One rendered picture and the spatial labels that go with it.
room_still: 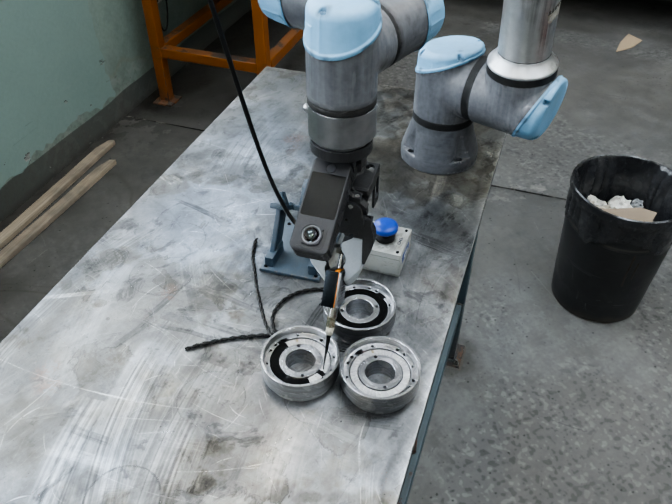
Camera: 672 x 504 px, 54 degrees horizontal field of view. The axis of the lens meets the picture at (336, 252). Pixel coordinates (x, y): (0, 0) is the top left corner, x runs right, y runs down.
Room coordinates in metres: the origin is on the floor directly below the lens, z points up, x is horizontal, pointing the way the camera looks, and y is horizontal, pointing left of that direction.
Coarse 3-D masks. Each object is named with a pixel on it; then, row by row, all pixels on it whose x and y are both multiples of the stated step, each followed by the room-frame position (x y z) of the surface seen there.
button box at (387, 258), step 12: (384, 240) 0.79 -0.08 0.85; (396, 240) 0.80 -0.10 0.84; (408, 240) 0.81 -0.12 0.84; (372, 252) 0.78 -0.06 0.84; (384, 252) 0.77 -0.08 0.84; (396, 252) 0.77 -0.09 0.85; (408, 252) 0.82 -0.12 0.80; (372, 264) 0.78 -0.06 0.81; (384, 264) 0.77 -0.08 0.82; (396, 264) 0.76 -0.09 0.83; (396, 276) 0.76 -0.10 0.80
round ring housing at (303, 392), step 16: (272, 336) 0.60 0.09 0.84; (288, 336) 0.61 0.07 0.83; (304, 336) 0.61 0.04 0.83; (320, 336) 0.61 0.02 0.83; (288, 352) 0.58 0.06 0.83; (304, 352) 0.59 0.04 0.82; (336, 352) 0.58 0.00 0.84; (288, 368) 0.56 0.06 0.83; (320, 368) 0.56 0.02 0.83; (336, 368) 0.55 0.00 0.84; (272, 384) 0.53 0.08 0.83; (288, 384) 0.52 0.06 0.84; (304, 384) 0.52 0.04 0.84; (320, 384) 0.52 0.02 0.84; (304, 400) 0.52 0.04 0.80
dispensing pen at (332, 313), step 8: (344, 256) 0.63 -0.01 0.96; (328, 272) 0.61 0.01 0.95; (336, 272) 0.61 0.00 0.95; (328, 280) 0.61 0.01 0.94; (336, 280) 0.60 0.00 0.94; (328, 288) 0.60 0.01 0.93; (328, 296) 0.59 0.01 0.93; (320, 304) 0.59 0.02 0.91; (328, 304) 0.59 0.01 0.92; (328, 312) 0.59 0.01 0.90; (336, 312) 0.59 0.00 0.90; (328, 320) 0.59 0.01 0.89; (328, 328) 0.58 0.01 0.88; (328, 336) 0.58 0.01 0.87; (328, 344) 0.57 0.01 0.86
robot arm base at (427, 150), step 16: (416, 128) 1.10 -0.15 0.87; (432, 128) 1.07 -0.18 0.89; (448, 128) 1.06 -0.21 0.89; (464, 128) 1.08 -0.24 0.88; (416, 144) 1.08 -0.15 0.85; (432, 144) 1.06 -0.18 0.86; (448, 144) 1.06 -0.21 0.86; (464, 144) 1.07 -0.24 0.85; (416, 160) 1.07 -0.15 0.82; (432, 160) 1.05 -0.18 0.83; (448, 160) 1.05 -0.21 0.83; (464, 160) 1.06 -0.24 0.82
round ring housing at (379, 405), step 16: (384, 336) 0.60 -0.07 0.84; (352, 352) 0.58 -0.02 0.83; (400, 352) 0.58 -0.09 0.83; (368, 368) 0.56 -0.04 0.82; (384, 368) 0.57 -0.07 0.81; (400, 368) 0.56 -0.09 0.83; (416, 368) 0.56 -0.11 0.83; (352, 384) 0.53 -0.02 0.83; (368, 384) 0.53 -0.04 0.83; (384, 384) 0.53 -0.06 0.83; (416, 384) 0.52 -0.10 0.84; (352, 400) 0.51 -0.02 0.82; (368, 400) 0.50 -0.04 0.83; (384, 400) 0.50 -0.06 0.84; (400, 400) 0.50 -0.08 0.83
